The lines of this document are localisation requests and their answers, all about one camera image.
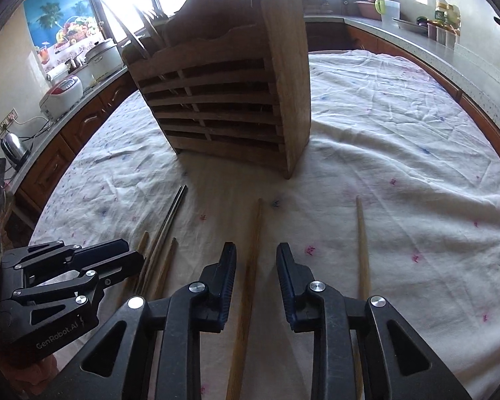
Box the row of spice jars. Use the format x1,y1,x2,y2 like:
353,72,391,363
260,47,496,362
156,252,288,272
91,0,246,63
426,21,459,48

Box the red bowl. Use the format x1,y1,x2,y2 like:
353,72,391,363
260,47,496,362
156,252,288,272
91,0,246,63
352,0,382,19

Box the white floral tablecloth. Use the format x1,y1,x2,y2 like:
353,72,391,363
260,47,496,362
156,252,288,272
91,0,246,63
27,48,500,400

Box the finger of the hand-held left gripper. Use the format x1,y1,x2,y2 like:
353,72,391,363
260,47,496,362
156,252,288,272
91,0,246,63
12,251,145,308
2,239,131,279

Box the metal chopstick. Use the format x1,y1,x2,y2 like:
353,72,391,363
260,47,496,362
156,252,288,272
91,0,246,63
135,185,186,296
139,186,189,296
101,0,147,58

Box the dark plate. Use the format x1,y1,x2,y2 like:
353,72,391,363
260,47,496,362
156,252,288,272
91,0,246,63
394,16,430,32

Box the wooden chopstick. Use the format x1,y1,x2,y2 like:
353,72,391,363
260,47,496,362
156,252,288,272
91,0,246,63
152,237,178,298
226,198,264,400
123,230,151,296
134,5,165,48
352,195,372,400

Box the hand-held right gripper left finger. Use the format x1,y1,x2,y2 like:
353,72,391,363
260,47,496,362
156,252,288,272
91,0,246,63
58,242,238,400

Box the cooking oil bottles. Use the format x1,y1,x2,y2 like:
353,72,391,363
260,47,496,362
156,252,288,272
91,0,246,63
435,0,461,26

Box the steel electric kettle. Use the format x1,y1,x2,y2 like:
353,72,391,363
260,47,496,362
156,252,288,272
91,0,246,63
0,132,33,167

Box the wooden utensil holder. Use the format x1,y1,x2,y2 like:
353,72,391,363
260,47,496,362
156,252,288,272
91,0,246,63
121,0,311,180

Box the beach and fruit wall poster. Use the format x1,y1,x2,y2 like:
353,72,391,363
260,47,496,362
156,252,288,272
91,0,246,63
23,0,105,76

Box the large white cooker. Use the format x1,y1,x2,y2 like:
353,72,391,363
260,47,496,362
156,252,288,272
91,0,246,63
83,38,125,82

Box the wall power outlets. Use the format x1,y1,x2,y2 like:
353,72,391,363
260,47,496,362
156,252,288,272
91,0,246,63
0,108,18,141

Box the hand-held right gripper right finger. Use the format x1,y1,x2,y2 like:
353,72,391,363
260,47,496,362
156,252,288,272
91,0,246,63
276,242,473,400

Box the white pitcher with green lid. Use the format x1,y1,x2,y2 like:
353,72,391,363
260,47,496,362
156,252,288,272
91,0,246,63
374,0,402,28

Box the white and pink rice cooker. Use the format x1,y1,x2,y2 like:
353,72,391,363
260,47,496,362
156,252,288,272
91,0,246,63
39,76,85,117

